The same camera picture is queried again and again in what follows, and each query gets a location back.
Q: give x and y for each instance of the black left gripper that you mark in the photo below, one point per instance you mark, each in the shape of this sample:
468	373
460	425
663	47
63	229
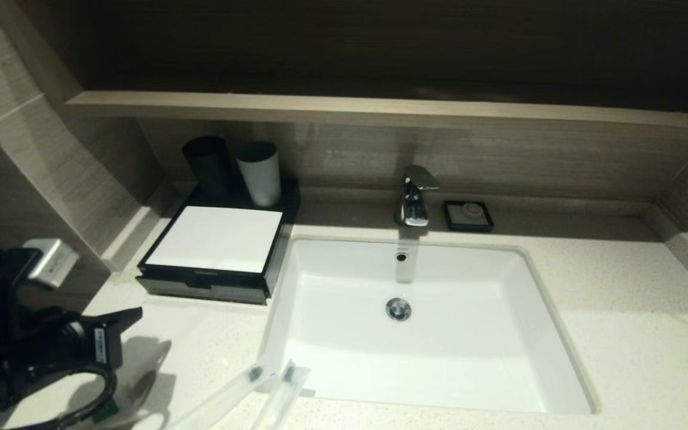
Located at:
45	349

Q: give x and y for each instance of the black compartment tray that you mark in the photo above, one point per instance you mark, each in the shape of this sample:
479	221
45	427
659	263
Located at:
200	291

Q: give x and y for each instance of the long clear toothbrush packet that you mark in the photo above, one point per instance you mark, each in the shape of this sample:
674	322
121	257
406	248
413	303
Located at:
230	397
281	397

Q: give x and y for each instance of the white plate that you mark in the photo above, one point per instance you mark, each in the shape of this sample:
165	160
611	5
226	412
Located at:
215	239

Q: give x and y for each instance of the black amenity drawer box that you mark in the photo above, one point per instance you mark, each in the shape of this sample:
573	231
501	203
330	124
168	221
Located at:
287	209

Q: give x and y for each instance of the shower cap packet green label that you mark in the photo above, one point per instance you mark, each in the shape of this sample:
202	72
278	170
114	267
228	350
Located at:
106	411

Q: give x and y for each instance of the black cup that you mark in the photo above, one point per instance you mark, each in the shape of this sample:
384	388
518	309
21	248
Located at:
206	167

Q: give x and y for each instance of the white cup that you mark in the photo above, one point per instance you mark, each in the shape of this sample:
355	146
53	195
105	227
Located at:
259	179

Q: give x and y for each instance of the chrome sink drain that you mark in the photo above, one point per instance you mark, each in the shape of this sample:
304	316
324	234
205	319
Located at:
398	309

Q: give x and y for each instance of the chrome faucet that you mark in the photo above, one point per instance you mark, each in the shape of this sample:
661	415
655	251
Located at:
414	203

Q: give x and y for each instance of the black square soap dish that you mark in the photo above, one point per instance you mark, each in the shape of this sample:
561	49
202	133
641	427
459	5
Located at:
451	224

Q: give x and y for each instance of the white ceramic sink basin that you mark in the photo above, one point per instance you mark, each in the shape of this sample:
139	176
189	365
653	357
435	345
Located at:
469	346

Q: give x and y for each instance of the round wrapped soap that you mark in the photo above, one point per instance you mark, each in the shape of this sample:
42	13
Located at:
471	210

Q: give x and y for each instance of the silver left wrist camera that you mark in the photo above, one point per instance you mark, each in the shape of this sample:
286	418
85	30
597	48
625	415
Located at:
51	263

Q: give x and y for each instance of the long wooden wall shelf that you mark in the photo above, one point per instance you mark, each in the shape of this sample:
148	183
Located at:
380	111

